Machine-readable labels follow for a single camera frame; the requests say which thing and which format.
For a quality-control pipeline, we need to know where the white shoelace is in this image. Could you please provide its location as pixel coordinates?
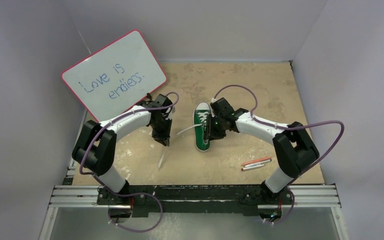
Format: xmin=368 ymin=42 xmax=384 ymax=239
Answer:
xmin=158 ymin=123 xmax=203 ymax=169

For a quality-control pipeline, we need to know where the green canvas sneaker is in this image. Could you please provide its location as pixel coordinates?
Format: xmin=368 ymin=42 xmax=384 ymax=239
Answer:
xmin=193 ymin=102 xmax=211 ymax=152

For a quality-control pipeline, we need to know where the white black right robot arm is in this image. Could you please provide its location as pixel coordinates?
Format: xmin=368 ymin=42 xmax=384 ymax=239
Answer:
xmin=203 ymin=97 xmax=320 ymax=198

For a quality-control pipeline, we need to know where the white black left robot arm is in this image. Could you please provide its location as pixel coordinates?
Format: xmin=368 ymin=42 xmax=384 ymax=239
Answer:
xmin=71 ymin=94 xmax=177 ymax=197

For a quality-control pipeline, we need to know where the red white marker pen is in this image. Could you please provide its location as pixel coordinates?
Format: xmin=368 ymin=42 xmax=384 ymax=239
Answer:
xmin=241 ymin=159 xmax=272 ymax=171

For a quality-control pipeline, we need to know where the orange marker pen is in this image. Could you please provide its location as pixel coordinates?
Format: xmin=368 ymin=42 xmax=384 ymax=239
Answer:
xmin=241 ymin=157 xmax=272 ymax=166

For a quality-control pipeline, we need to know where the pink framed whiteboard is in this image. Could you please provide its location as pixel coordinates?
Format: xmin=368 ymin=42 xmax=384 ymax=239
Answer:
xmin=61 ymin=30 xmax=167 ymax=122

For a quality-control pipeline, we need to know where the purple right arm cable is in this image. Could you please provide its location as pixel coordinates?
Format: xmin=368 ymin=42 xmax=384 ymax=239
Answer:
xmin=211 ymin=84 xmax=345 ymax=226

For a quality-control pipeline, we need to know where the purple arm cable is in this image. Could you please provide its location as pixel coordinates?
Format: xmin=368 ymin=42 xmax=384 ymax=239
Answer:
xmin=211 ymin=84 xmax=345 ymax=226
xmin=78 ymin=91 xmax=181 ymax=234

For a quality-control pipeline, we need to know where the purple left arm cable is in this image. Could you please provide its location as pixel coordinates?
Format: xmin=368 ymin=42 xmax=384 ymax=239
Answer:
xmin=78 ymin=91 xmax=181 ymax=234

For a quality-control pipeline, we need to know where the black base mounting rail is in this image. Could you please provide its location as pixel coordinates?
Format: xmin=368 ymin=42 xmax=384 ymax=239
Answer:
xmin=97 ymin=184 xmax=294 ymax=221

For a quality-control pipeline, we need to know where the silver aluminium frame rail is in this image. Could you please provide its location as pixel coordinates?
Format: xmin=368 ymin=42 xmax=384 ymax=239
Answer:
xmin=39 ymin=184 xmax=349 ymax=240

